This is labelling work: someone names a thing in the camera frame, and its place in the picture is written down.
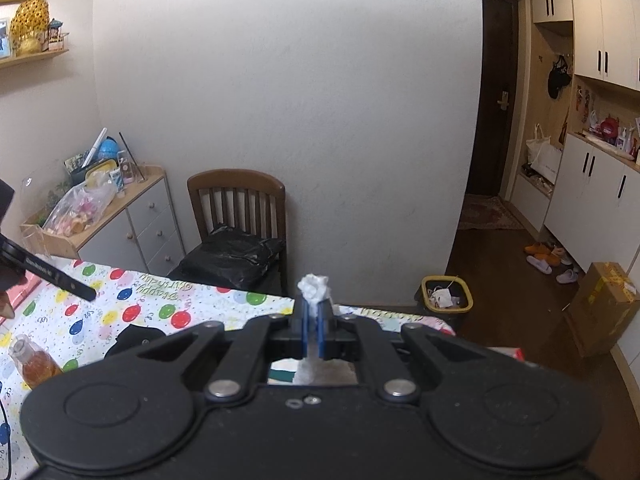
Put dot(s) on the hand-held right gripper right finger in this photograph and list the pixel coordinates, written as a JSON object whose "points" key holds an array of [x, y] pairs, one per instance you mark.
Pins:
{"points": [[325, 327]]}

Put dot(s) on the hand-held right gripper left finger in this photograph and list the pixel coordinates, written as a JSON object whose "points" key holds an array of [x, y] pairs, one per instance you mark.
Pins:
{"points": [[302, 327]]}

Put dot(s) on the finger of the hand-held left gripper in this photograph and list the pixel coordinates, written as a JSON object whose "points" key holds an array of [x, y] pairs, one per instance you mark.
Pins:
{"points": [[55, 276]]}

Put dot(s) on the clear bubble wrap sheet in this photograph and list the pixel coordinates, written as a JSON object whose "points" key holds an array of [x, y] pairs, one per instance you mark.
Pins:
{"points": [[314, 287]]}

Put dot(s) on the clear glass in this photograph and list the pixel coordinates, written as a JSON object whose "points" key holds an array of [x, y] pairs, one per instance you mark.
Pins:
{"points": [[32, 242]]}

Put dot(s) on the clear plastic bag of snacks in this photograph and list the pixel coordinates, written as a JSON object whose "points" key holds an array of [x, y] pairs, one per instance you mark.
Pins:
{"points": [[75, 207]]}

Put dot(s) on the plastic bottle with orange drink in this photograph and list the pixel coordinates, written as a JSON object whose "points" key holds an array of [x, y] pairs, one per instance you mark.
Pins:
{"points": [[32, 365]]}

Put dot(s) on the balloon print tablecloth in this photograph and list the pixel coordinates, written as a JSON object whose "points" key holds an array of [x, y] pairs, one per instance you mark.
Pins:
{"points": [[150, 305]]}

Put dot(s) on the yellow green tin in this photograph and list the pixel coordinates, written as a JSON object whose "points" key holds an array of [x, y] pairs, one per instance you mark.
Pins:
{"points": [[100, 170]]}

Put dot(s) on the black plastic bag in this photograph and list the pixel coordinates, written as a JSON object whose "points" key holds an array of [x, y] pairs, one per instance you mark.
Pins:
{"points": [[230, 255]]}

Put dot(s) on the white cabinet with wooden top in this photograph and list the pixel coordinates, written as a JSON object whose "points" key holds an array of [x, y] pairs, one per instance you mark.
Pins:
{"points": [[150, 220]]}

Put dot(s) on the small white bottle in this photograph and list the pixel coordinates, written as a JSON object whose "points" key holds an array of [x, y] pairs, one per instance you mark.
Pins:
{"points": [[116, 179]]}

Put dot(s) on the blue ball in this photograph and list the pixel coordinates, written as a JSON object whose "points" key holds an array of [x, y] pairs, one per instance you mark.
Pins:
{"points": [[107, 150]]}

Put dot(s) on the trash bin with yellow rim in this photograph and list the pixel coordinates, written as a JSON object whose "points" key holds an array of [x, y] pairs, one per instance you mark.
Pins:
{"points": [[445, 310]]}

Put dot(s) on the thin dark stick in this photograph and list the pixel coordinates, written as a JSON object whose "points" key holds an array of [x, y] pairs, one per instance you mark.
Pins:
{"points": [[131, 157]]}

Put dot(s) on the brown wooden chair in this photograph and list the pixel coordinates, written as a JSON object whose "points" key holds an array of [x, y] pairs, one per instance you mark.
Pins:
{"points": [[235, 185]]}

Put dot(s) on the small figurine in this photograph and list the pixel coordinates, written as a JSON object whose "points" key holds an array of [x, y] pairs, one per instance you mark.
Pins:
{"points": [[55, 35]]}

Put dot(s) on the golden ornament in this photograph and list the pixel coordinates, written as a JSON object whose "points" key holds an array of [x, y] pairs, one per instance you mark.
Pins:
{"points": [[29, 27]]}

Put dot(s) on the patterned door rug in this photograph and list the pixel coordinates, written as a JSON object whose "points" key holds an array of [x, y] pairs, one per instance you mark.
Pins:
{"points": [[487, 212]]}

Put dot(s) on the pink slipper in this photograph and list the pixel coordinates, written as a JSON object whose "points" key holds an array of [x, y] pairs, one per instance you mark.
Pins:
{"points": [[539, 265]]}

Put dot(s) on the orange slippers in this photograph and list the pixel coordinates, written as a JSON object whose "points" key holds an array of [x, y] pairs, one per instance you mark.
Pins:
{"points": [[540, 252]]}

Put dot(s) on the lilac slipper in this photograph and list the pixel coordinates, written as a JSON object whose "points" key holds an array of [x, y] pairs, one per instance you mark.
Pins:
{"points": [[567, 276]]}

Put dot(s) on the brown cardboard box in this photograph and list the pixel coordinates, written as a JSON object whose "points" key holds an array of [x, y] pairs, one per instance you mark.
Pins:
{"points": [[600, 310]]}

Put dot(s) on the white paper bag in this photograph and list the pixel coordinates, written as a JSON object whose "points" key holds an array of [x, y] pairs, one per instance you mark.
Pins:
{"points": [[542, 157]]}

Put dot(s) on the dark brown door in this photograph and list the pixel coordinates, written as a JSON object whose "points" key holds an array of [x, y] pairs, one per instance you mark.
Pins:
{"points": [[492, 90]]}

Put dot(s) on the black hanging bag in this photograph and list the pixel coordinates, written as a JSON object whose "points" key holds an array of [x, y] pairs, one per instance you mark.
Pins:
{"points": [[559, 80]]}

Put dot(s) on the red item on shelf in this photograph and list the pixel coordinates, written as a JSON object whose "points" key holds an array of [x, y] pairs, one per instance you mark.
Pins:
{"points": [[609, 126]]}

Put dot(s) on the wooden wall shelf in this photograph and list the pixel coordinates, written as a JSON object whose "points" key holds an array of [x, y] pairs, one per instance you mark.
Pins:
{"points": [[35, 57]]}

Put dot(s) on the white wall cabinet unit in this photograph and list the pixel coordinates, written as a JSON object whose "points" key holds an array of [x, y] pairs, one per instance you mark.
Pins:
{"points": [[600, 175]]}

